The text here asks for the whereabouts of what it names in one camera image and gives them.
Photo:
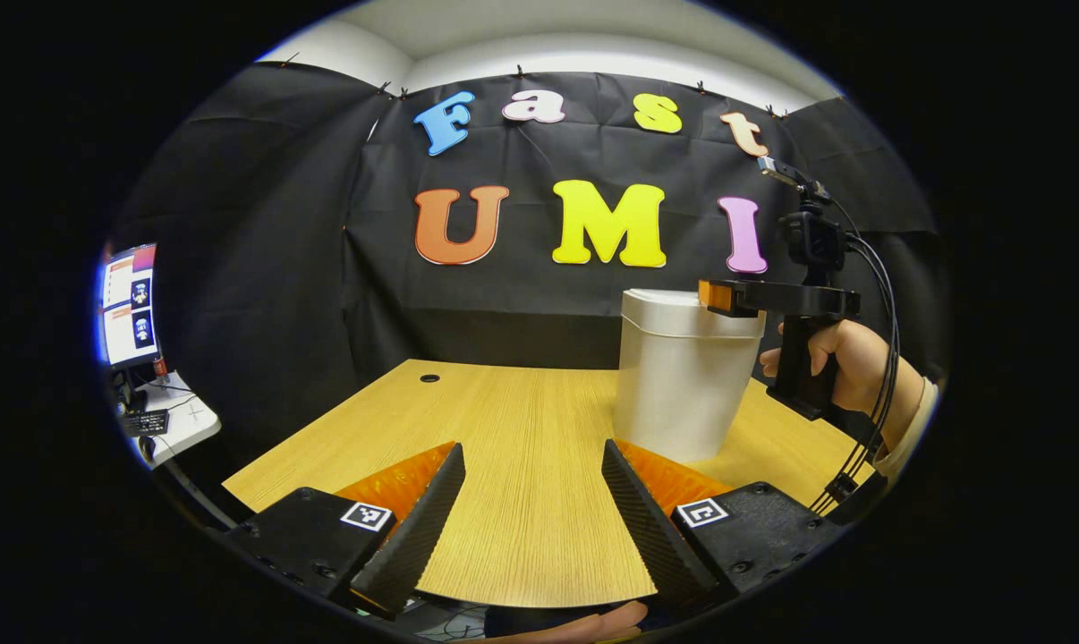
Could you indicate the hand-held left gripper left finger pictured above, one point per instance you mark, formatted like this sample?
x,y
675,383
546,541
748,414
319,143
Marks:
x,y
419,537

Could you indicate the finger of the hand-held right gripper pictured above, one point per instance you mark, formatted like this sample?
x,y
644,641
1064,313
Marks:
x,y
717,298

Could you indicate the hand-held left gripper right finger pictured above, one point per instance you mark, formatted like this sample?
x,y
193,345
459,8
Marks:
x,y
651,537

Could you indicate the white desktop garbage bin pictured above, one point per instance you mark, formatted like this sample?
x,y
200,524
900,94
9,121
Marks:
x,y
683,385

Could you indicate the wooden desktop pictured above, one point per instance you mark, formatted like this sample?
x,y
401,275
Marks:
x,y
522,429

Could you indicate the white side table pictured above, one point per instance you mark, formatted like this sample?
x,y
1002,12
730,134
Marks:
x,y
186,425

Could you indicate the black keyboard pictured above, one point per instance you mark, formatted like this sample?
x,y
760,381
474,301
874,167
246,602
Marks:
x,y
146,422

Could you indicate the black backdrop cloth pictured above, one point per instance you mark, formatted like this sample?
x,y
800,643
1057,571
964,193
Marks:
x,y
280,268

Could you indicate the computer monitor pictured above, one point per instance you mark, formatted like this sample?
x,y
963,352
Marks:
x,y
131,309

